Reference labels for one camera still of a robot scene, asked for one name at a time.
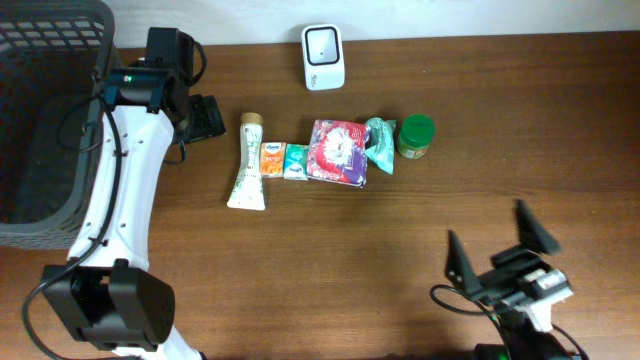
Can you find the green lid glass jar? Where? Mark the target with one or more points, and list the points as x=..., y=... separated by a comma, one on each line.
x=415, y=136

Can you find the white black barcode scanner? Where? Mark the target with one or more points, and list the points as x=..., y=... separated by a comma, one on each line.
x=323, y=56

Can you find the grey plastic mesh basket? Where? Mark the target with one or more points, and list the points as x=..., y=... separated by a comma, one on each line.
x=54, y=58

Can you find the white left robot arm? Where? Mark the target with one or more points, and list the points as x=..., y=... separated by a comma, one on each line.
x=104, y=294

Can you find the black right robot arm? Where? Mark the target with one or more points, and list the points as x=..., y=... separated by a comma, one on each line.
x=519, y=340

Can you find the orange tissue packet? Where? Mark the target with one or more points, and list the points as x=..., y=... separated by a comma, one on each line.
x=272, y=157

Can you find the red purple floral pack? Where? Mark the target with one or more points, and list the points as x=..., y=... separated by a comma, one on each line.
x=337, y=152

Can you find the teal tissue packet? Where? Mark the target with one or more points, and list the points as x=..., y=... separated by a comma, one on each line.
x=295, y=163

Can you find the white tube with brown cap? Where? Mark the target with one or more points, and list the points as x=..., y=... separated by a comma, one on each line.
x=247, y=192

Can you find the mint green wipes packet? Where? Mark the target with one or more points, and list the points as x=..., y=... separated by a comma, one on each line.
x=381, y=147

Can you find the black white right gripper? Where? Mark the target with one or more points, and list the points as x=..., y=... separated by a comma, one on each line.
x=510, y=261

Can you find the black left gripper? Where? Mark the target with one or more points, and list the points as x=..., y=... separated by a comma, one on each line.
x=208, y=117

